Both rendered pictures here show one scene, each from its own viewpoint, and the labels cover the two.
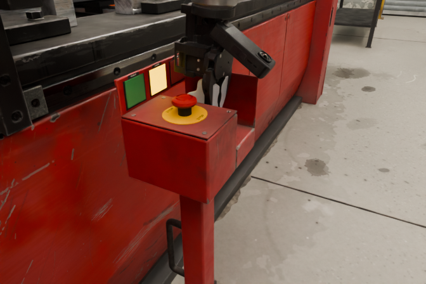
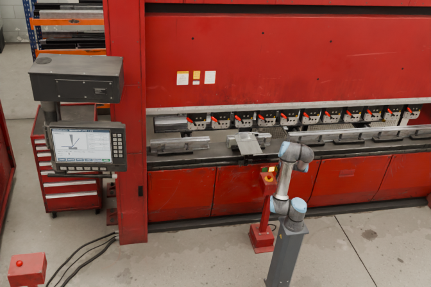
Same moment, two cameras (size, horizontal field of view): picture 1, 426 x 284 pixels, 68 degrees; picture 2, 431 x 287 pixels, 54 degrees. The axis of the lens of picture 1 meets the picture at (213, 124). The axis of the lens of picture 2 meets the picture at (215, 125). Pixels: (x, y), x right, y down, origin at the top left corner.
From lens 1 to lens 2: 3.18 m
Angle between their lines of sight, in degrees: 41
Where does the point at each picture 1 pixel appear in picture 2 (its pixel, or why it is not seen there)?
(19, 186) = (241, 173)
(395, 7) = not seen: outside the picture
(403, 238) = (357, 275)
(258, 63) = not seen: hidden behind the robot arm
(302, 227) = (326, 243)
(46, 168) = (247, 172)
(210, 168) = (265, 189)
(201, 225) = (267, 201)
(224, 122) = (272, 184)
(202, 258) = (265, 209)
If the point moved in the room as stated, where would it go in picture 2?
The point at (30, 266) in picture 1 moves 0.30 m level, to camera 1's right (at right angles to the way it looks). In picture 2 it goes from (236, 186) to (260, 206)
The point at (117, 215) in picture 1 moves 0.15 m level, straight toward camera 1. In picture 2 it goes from (257, 189) to (251, 198)
